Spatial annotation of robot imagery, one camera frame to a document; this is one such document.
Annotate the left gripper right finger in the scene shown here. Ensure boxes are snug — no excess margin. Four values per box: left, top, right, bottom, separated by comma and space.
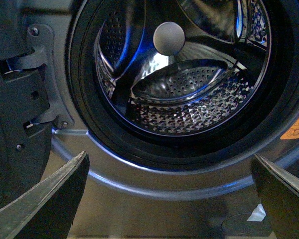
251, 154, 299, 239

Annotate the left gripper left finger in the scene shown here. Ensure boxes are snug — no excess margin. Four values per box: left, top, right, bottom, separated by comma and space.
0, 151, 90, 239

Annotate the washing machine door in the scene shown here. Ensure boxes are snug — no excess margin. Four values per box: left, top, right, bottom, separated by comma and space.
0, 0, 52, 209

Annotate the grey front-load washing machine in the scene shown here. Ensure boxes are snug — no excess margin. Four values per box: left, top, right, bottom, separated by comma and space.
20, 0, 299, 239

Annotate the silver tape patch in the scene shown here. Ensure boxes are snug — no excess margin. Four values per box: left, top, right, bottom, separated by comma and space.
247, 204, 267, 222

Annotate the black rubber door gasket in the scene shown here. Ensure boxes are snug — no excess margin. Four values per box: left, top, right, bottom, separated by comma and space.
68, 0, 299, 172

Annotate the steel perforated drum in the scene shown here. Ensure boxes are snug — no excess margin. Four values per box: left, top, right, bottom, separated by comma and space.
94, 0, 271, 137

